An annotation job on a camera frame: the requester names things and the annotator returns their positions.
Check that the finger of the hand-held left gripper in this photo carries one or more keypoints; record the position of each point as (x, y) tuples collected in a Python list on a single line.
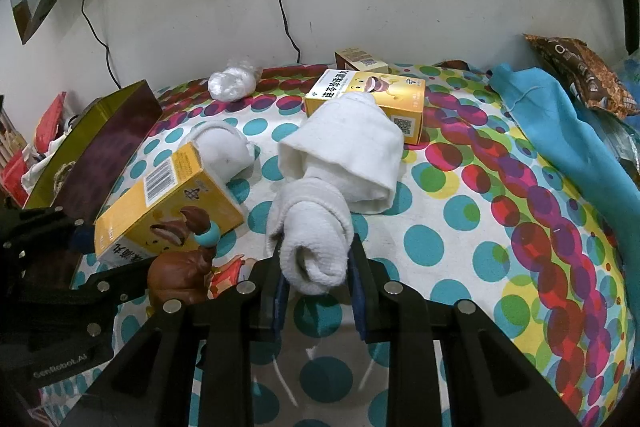
[(82, 238), (120, 282)]

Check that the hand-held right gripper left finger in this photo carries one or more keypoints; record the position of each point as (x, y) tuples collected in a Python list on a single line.
[(281, 307)]

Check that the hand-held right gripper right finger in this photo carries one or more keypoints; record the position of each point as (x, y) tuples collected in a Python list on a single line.
[(361, 307)]

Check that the brown squirrel figurine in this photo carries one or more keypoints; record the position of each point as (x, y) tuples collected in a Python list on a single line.
[(180, 272)]

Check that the white towel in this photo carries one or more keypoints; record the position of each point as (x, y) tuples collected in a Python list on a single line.
[(345, 152), (312, 232)]

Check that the yellow cartoon medicine box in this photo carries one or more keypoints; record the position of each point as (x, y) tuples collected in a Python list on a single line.
[(395, 99), (185, 202)]

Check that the white cloth in tin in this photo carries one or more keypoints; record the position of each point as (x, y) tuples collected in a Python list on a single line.
[(36, 172)]

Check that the green and maroon tin box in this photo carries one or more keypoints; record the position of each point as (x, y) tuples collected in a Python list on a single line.
[(100, 147)]

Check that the red packet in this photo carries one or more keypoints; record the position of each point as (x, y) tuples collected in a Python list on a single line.
[(50, 119)]

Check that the polka-dot tablecloth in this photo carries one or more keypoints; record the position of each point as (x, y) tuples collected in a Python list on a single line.
[(475, 232)]

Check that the white folded towel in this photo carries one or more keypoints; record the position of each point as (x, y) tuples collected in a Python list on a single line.
[(345, 152)]

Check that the white round cup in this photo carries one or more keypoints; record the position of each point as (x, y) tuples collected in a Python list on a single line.
[(220, 149)]

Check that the crumpled clear plastic bag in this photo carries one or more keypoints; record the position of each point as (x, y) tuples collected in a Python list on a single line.
[(231, 81)]

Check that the small brown carton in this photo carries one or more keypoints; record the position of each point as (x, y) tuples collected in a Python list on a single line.
[(360, 58)]

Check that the blue cloth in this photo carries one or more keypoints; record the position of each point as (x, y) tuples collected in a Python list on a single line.
[(555, 142)]

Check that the brown snack bag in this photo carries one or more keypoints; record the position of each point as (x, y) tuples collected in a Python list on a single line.
[(585, 72)]

